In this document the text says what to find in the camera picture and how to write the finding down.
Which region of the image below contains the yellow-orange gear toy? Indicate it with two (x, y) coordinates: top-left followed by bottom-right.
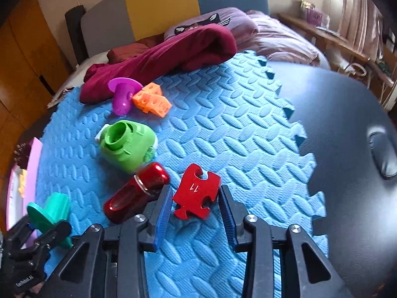
(18, 169), (28, 194)

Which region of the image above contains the pink curtain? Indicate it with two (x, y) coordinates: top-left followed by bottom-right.
(336, 0), (385, 59)

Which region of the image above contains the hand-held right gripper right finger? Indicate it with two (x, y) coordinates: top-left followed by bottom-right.
(218, 185), (352, 298)

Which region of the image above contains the white metal frame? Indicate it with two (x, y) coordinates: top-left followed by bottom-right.
(327, 48), (394, 106)

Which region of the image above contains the blue foam mat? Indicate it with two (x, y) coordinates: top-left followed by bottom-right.
(34, 51), (329, 298)

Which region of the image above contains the purple plastic toy cup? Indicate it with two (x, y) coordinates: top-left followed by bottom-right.
(108, 77), (143, 115)

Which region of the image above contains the red puzzle piece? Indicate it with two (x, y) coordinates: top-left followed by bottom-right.
(171, 163), (221, 220)

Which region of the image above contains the pink duvet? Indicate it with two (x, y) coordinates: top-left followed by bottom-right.
(246, 10), (320, 67)

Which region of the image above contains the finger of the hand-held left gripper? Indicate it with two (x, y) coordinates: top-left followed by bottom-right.
(5, 218), (33, 249)
(15, 220), (72, 263)

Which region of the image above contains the purple box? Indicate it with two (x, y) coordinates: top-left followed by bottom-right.
(305, 8), (324, 24)

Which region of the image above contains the teal plastic toy cup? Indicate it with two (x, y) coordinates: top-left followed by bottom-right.
(26, 192), (74, 249)

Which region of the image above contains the green plastic toy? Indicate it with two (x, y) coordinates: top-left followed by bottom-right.
(96, 120), (158, 174)

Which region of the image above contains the wooden wardrobe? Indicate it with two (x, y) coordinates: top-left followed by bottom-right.
(0, 0), (78, 134)

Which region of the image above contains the grey yellow blue headboard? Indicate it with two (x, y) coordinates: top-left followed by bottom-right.
(81, 0), (270, 59)

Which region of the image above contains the shiny red bottle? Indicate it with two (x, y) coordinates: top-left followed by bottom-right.
(103, 161), (171, 224)

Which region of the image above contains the wooden side desk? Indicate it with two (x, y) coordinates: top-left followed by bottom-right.
(277, 12), (371, 63)

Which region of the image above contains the maroon blanket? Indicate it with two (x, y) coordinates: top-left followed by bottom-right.
(80, 23), (238, 104)

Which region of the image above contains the dark brown spiky toy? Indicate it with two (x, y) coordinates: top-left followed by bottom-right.
(14, 143), (32, 169)

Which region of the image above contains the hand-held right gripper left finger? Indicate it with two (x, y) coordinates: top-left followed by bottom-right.
(46, 185), (174, 298)

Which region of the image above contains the purple dog print pillow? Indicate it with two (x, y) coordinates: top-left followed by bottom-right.
(164, 7), (259, 45)

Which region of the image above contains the orange toy block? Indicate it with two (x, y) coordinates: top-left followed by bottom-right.
(132, 82), (172, 118)

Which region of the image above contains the white cloth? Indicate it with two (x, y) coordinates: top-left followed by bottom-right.
(48, 53), (109, 108)

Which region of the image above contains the pink storage box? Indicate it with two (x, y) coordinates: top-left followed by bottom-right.
(0, 138), (43, 243)

